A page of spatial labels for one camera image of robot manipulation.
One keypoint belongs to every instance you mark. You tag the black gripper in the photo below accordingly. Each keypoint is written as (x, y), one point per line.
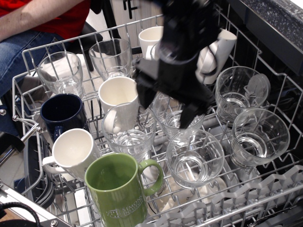
(178, 80)

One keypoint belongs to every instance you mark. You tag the green ceramic mug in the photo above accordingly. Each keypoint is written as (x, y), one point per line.
(115, 185)

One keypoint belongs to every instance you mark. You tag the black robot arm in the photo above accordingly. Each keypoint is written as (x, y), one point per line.
(189, 27)

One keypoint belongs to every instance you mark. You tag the person forearm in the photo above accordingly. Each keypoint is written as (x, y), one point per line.
(33, 14)

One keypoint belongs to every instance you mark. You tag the white mug centre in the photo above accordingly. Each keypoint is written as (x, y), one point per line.
(119, 98)

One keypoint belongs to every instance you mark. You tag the white mug back right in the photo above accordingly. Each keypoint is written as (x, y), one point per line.
(213, 57)

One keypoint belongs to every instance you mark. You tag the tall white mug back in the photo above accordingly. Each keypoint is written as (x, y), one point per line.
(148, 38)

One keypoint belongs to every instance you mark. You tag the white mug front left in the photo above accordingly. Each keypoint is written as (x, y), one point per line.
(72, 153)

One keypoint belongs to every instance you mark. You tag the dark blue mug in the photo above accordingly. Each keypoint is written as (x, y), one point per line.
(63, 112)

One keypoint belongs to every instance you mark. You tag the clear glass centre middle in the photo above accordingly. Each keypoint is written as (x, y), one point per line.
(167, 111)

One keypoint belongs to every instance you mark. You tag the clear glass centre front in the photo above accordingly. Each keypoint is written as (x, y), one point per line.
(137, 141)

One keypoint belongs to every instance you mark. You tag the tall clear glass back centre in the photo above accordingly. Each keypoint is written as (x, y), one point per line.
(155, 52)

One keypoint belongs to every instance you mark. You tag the clear glass front middle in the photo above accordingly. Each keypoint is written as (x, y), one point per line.
(194, 157)

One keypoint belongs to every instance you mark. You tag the clear glass right back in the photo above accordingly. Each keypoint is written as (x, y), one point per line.
(239, 89)

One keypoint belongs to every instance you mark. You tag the clear glass right front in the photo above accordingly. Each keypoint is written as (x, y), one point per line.
(258, 136)

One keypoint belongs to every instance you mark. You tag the black chair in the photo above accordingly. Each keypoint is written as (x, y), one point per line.
(82, 45)

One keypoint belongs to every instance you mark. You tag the clear glass back left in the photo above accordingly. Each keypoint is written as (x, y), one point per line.
(62, 73)

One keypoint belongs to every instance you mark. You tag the red shirt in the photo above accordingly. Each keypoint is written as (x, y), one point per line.
(66, 25)

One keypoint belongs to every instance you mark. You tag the dark speckled countertop edge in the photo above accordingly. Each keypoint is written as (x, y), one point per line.
(278, 24)

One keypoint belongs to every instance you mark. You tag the grey plastic tine row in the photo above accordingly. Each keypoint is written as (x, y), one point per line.
(226, 208)

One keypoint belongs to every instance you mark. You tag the blue jeans leg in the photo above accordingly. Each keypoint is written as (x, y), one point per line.
(13, 62)

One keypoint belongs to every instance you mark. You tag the metal wire dishwasher rack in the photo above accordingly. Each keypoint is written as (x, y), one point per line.
(70, 200)

